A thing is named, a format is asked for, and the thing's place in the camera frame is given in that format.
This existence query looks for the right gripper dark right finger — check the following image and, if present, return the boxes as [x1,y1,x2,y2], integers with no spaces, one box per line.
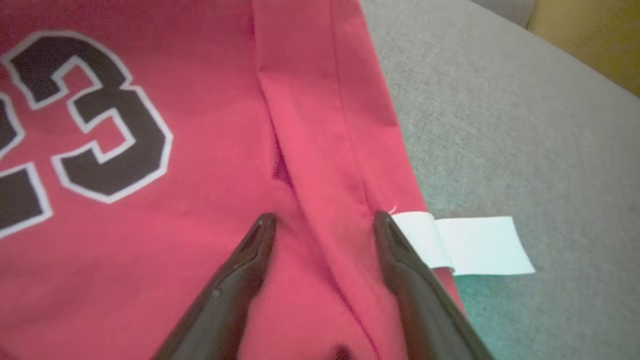
[372,210,497,360]

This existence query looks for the red shorts with 23 print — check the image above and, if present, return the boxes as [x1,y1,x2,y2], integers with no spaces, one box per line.
[0,0,537,360]

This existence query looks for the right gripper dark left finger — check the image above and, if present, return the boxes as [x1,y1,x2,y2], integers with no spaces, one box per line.
[150,212,279,360]

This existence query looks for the grey sofa back cushion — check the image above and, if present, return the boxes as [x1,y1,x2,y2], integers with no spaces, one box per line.
[470,0,537,28]

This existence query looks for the mustard yellow sofa cushion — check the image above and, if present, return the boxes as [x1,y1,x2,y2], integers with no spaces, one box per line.
[526,0,640,98]

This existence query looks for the grey fabric sofa seat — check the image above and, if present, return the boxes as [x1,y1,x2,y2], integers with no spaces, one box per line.
[359,0,640,360]

